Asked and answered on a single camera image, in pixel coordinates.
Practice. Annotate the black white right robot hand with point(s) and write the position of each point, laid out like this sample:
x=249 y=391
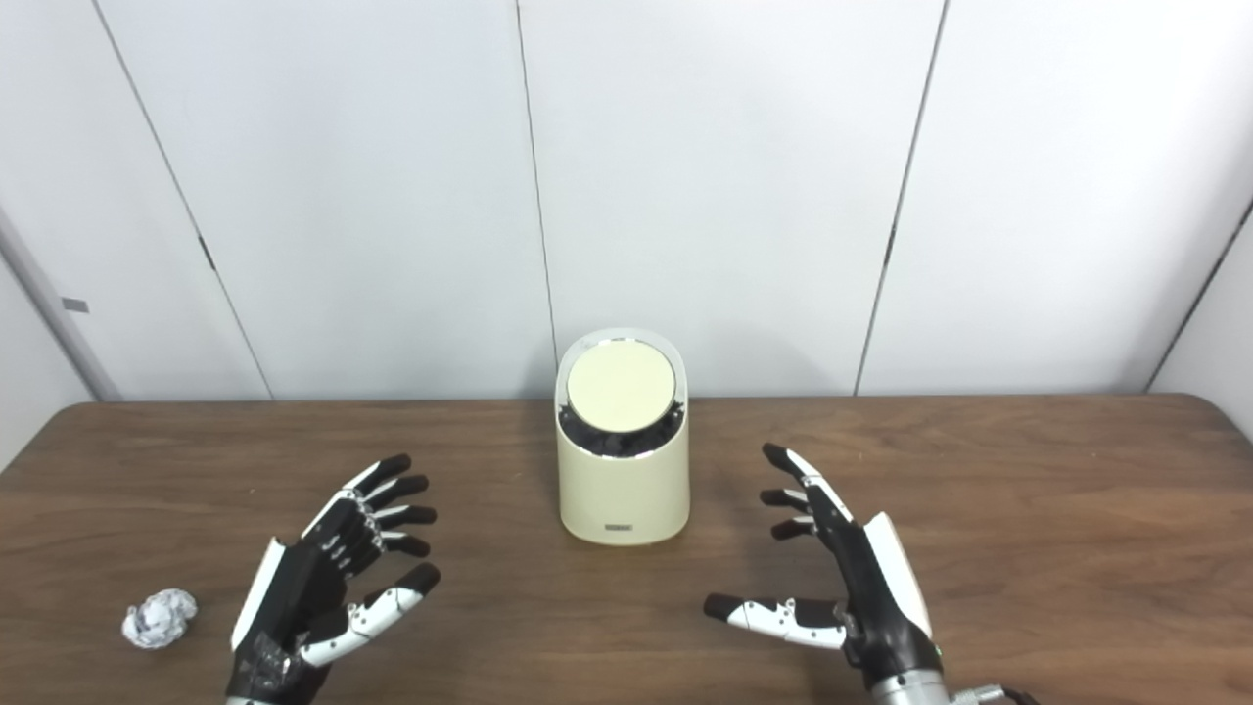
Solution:
x=881 y=597

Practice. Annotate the black bin liner bag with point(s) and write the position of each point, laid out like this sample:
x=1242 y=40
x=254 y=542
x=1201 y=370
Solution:
x=617 y=444

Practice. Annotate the white paper ball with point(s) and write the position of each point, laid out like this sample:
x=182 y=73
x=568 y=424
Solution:
x=159 y=619

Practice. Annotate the cream-colored cylindrical bin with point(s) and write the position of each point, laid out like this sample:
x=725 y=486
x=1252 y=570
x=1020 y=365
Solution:
x=622 y=490

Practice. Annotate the cream round bin lid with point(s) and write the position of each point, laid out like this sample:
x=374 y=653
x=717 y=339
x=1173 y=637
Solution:
x=621 y=386

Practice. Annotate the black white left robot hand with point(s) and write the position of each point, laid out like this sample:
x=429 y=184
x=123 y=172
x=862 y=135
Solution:
x=294 y=587

